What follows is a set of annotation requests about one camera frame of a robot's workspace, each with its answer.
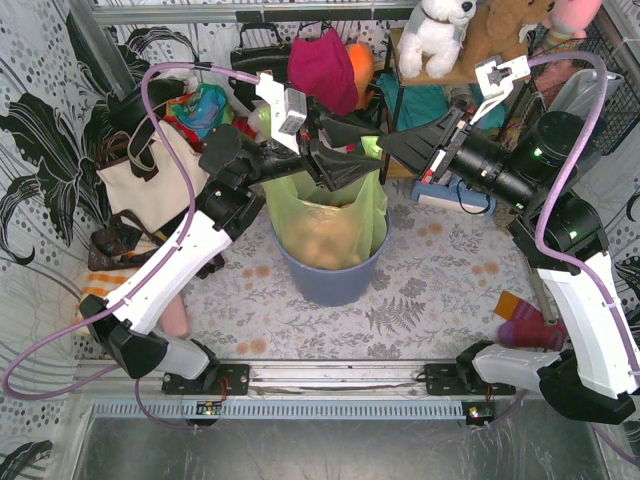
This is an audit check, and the green trash bag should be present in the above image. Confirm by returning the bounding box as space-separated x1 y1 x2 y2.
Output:
259 102 390 271

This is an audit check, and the blue trash bin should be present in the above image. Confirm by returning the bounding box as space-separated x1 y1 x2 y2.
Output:
271 208 393 307

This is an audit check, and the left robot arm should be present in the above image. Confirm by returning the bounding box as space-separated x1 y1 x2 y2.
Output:
80 104 382 394

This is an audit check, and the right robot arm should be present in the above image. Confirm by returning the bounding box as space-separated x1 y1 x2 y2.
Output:
378 107 639 425

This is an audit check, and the magenta cloth bag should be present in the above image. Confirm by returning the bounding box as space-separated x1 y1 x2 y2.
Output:
287 27 358 116

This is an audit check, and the cream canvas tote bag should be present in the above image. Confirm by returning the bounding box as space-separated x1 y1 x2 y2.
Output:
98 120 209 231

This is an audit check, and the teal cloth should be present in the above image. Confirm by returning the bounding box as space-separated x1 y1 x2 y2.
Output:
377 73 507 131

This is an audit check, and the cream plush sheep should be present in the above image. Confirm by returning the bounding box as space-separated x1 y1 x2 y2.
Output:
248 101 271 139

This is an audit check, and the grey patterned sneaker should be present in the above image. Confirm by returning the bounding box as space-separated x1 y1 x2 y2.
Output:
444 84 475 104

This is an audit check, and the crumpled brown paper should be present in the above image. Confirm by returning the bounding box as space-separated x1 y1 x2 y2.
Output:
282 204 371 270

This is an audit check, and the yellow plush duck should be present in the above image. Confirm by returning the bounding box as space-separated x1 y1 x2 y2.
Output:
501 123 524 150

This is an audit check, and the orange plush toy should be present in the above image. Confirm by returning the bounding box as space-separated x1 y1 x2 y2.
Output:
346 42 375 110

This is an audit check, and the black leather handbag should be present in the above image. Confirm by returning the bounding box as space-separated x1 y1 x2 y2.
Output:
228 23 291 111

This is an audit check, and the wooden shelf rack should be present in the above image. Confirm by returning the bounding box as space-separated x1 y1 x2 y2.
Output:
384 27 534 181

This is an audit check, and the white plush dog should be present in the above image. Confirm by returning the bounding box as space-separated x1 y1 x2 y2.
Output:
398 0 476 79

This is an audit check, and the brown teddy bear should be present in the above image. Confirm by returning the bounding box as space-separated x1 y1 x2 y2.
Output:
460 0 555 76

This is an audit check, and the silver foil pouch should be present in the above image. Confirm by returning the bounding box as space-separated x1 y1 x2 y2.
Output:
547 69 598 120

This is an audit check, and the black hat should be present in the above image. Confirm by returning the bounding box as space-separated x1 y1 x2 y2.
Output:
108 79 185 134

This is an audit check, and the pink plush in basket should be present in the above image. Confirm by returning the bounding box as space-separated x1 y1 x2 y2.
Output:
534 0 602 92

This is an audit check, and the orange checkered towel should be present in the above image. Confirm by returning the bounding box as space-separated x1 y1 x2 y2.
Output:
74 244 151 337

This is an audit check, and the blue handled mop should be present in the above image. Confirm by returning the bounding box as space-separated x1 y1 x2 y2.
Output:
411 176 496 215

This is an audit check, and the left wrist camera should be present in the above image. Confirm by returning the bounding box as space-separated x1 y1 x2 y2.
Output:
255 72 307 154

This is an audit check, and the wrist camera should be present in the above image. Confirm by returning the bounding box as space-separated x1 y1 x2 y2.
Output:
470 55 530 125
255 72 307 154

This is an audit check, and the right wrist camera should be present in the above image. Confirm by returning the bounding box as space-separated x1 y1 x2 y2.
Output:
470 55 530 125

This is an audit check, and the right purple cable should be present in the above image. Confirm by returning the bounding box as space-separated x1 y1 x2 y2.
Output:
534 52 640 469

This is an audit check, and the purple cable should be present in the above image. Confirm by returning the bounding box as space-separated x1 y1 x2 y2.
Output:
534 52 640 469
2 62 264 432

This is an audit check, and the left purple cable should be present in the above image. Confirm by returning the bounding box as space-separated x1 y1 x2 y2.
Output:
2 62 264 432

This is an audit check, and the black wire basket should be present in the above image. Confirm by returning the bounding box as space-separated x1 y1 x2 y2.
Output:
532 22 639 155

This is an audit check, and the brown patterned strap bag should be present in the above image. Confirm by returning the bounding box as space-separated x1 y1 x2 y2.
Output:
88 209 164 272

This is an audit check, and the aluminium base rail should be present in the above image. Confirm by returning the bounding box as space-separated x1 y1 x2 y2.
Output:
70 360 542 425

